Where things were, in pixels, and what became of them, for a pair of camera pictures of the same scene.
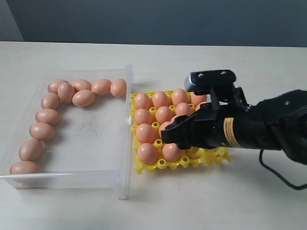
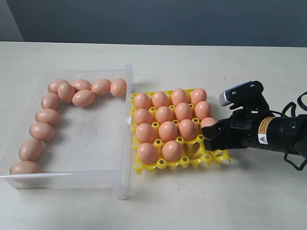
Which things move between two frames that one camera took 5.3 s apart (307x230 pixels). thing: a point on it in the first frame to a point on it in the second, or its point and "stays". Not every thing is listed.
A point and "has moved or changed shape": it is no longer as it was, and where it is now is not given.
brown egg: x=146 y=133 stays
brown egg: x=143 y=116 stays
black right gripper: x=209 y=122 to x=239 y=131
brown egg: x=179 y=96 stays
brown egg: x=173 y=119 has moved or changed shape
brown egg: x=183 y=109 stays
